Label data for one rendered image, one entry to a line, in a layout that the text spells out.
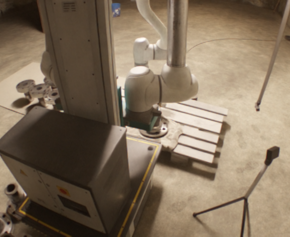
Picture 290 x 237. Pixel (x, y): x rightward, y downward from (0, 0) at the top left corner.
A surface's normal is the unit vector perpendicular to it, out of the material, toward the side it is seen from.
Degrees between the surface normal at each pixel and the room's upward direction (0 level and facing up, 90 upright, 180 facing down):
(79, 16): 90
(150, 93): 84
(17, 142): 0
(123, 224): 0
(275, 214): 0
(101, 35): 90
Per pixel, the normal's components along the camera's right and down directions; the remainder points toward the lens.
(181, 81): 0.13, 0.44
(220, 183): 0.00, -0.77
